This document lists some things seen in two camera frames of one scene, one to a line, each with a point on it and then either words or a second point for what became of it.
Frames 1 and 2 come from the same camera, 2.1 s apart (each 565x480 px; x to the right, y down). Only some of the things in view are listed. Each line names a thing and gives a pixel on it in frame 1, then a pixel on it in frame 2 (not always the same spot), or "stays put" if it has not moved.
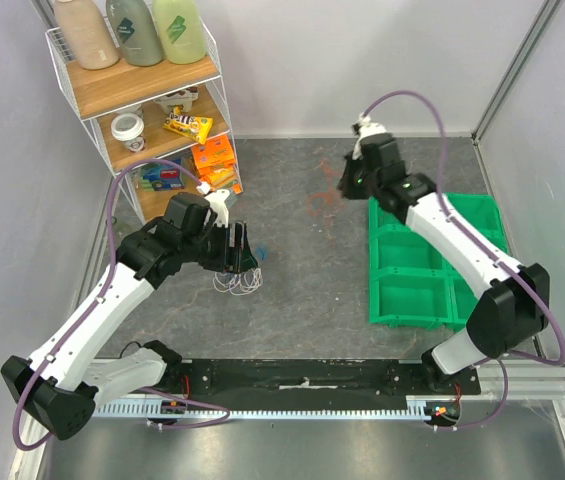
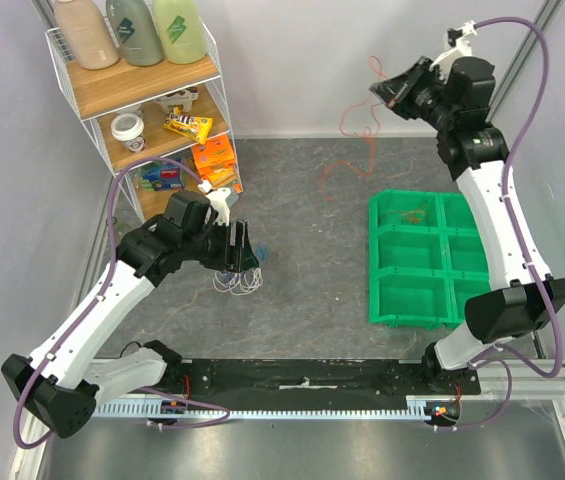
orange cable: x=324 y=203 -> x=369 y=96
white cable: x=238 y=284 stays put
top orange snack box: x=213 y=153 stays put
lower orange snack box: x=221 y=177 stays put
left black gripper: x=244 y=258 stays put
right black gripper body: x=354 y=176 -> x=407 y=91
